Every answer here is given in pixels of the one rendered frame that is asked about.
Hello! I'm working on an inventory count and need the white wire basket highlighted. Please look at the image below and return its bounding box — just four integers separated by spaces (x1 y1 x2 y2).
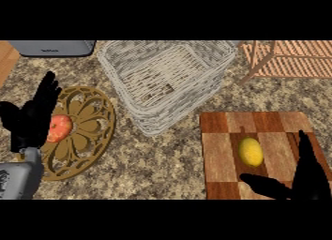
97 40 239 137

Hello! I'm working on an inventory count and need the checkered wooden cutting board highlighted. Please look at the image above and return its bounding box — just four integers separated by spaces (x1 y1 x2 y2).
199 111 332 201

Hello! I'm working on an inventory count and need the red apple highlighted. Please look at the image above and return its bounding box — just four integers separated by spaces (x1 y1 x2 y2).
45 113 75 143

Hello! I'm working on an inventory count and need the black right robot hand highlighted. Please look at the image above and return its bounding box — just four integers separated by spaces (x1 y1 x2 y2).
237 129 332 201

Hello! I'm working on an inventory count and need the round brown carved trivet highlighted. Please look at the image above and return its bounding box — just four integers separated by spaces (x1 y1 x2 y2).
15 85 117 182

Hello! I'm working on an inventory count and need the grey appliance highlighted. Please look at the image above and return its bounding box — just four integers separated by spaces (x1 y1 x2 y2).
7 40 98 58

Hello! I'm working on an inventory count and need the slatted wooden rack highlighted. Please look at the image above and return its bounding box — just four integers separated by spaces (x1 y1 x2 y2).
237 40 332 86

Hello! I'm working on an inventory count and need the yellow lemon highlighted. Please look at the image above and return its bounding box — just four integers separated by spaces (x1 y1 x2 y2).
237 136 265 168

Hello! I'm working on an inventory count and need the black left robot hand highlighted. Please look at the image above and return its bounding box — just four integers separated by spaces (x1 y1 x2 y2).
0 70 63 154

